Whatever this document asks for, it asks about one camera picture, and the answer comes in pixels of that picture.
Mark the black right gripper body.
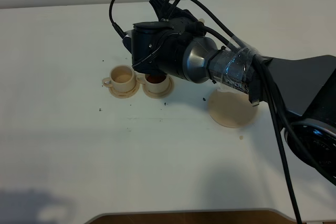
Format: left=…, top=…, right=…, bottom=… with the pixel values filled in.
left=149, top=0, right=198, bottom=36

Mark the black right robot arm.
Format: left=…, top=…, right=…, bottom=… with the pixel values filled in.
left=118, top=0, right=335, bottom=183

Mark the beige teapot saucer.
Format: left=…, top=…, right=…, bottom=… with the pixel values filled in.
left=207, top=90, right=258, bottom=129

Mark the right beige teacup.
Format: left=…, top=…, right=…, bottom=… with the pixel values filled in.
left=136, top=74, right=170, bottom=95

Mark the beige teacup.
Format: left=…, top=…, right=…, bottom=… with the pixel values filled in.
left=102, top=65, right=136, bottom=93
left=136, top=74, right=170, bottom=95

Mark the right cup saucer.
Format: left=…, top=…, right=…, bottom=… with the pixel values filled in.
left=143, top=75, right=174, bottom=99

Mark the cup saucer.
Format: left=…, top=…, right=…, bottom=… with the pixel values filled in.
left=108, top=82, right=140, bottom=99
left=143, top=75, right=174, bottom=99

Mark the left beige teacup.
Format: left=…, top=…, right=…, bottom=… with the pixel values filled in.
left=102, top=65, right=136, bottom=93

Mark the left cup saucer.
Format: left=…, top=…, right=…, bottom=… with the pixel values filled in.
left=108, top=82, right=140, bottom=99

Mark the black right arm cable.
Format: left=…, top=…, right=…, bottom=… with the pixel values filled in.
left=109, top=0, right=304, bottom=224

